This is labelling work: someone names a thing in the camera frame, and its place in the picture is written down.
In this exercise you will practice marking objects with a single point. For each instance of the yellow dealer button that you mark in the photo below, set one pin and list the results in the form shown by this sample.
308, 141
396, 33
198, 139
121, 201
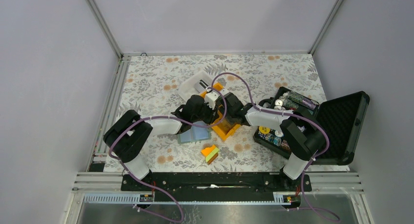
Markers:
264, 130

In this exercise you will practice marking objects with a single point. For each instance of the orange green sticky notes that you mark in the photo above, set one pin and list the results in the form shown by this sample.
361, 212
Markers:
210, 153

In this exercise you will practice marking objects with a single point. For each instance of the white plastic bin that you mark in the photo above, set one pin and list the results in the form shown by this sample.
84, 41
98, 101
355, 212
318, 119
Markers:
186, 89

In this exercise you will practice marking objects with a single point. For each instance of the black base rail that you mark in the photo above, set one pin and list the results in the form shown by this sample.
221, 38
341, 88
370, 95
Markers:
215, 186

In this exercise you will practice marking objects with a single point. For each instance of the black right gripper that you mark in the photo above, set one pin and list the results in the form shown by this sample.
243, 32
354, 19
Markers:
238, 98

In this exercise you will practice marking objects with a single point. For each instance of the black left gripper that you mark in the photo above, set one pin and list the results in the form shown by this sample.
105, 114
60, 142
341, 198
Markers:
211, 114

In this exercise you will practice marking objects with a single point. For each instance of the yellow plastic divided bin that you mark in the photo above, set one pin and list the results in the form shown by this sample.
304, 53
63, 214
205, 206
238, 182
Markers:
224, 130

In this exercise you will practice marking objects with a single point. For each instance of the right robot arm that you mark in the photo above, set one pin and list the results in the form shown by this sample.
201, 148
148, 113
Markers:
300, 129

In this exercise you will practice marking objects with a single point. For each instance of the green card holder wallet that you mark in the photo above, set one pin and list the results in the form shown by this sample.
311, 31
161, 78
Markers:
197, 132

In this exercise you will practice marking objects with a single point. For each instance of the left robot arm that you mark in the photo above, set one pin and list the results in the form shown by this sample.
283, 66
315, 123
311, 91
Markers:
129, 134

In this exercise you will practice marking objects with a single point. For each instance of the black poker chip case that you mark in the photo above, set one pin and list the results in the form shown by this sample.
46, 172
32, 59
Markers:
341, 118

